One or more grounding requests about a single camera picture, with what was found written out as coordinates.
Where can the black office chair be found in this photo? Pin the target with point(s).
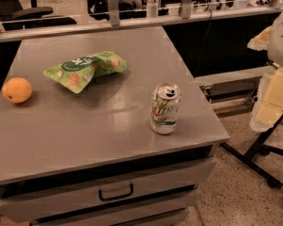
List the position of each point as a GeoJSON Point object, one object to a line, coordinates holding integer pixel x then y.
{"type": "Point", "coordinates": [13, 16]}

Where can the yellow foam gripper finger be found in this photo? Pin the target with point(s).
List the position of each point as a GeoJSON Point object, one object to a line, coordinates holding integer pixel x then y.
{"type": "Point", "coordinates": [260, 42]}
{"type": "Point", "coordinates": [269, 107]}

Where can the orange fruit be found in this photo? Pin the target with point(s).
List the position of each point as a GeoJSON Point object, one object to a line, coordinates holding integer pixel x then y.
{"type": "Point", "coordinates": [17, 90]}

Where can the grey metal rail frame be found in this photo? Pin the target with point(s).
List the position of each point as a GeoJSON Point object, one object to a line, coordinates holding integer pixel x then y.
{"type": "Point", "coordinates": [232, 93]}

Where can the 7up soda can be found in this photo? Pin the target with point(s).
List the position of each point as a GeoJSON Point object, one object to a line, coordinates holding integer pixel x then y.
{"type": "Point", "coordinates": [165, 104]}

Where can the black drawer handle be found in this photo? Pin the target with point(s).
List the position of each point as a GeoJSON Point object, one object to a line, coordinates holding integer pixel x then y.
{"type": "Point", "coordinates": [114, 193]}

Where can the clear plastic water bottle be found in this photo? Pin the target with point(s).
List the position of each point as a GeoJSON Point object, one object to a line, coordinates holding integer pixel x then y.
{"type": "Point", "coordinates": [152, 8]}

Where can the grey drawer cabinet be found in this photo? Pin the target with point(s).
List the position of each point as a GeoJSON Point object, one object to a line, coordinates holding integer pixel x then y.
{"type": "Point", "coordinates": [165, 185]}

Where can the black wheeled stand base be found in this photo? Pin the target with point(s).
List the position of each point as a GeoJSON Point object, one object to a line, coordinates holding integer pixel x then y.
{"type": "Point", "coordinates": [251, 169]}

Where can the green rice chip bag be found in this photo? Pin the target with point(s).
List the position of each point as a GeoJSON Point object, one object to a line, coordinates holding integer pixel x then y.
{"type": "Point", "coordinates": [76, 74]}

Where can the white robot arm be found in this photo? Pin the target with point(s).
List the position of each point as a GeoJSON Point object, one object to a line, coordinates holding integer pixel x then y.
{"type": "Point", "coordinates": [275, 42]}

